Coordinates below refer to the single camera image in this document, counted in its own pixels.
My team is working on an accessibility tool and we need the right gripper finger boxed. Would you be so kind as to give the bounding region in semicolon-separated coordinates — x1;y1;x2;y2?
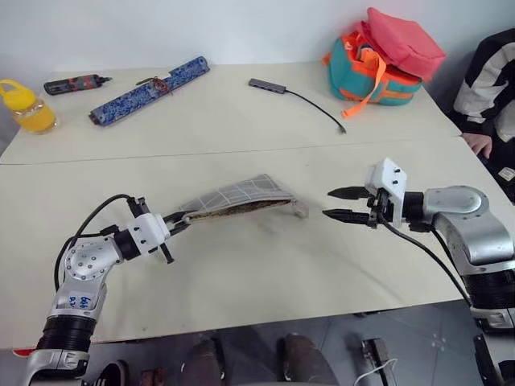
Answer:
327;186;374;203
322;208;372;228

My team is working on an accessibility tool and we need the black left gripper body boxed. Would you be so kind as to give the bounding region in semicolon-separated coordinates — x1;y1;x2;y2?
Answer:
126;195;175;265

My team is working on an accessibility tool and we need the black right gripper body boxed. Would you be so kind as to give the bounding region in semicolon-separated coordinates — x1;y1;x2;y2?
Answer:
365;187;398;231

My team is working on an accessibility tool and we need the grey plaid pouch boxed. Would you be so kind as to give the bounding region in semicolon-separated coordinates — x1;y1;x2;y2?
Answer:
179;173;310;224

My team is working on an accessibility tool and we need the person's bare hand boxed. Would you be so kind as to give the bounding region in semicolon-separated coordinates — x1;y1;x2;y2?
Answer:
461;133;493;160

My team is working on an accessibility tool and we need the blue patterned long case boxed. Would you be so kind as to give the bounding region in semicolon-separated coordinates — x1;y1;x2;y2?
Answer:
88;55;210;129

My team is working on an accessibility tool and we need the brown tassel ornament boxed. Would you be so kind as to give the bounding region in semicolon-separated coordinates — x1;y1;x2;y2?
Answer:
135;76;174;97

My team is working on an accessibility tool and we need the teal orange pink bag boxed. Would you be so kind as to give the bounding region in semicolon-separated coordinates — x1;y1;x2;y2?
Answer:
321;6;447;119

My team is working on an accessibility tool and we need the black red electric screwdriver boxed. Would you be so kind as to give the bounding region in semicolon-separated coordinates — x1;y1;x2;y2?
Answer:
43;73;113;97

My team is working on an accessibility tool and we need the yellow plastic bottle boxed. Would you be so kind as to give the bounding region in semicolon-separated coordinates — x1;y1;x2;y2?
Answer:
0;79;58;134

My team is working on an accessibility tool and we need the dark rounded shape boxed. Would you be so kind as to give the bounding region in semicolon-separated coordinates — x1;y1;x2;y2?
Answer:
277;332;339;386

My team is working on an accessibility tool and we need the person in black white jacket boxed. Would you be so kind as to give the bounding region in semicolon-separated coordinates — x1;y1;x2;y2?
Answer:
452;27;515;204

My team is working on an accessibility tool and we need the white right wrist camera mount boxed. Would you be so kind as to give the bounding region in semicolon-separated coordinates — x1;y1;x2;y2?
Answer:
364;157;408;227

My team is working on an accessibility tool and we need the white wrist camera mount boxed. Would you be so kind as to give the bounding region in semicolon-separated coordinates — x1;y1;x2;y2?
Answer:
364;157;408;227
127;212;170;255

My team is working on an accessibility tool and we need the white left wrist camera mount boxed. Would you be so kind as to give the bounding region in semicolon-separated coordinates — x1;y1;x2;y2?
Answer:
127;212;170;255

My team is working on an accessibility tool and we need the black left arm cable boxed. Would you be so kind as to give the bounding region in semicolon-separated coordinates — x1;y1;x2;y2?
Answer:
53;194;136;290

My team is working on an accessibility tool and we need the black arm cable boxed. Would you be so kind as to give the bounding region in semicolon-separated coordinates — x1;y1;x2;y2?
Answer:
381;219;474;309
53;194;136;290

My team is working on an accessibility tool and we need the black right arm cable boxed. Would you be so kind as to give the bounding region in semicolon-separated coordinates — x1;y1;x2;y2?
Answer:
381;219;474;309

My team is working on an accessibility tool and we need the grey USB hub with cable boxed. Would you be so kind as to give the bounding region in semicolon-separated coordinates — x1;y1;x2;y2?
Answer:
248;78;348;135

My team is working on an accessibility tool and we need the black box with white cable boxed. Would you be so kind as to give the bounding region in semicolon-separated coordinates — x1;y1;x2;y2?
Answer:
356;338;398;386

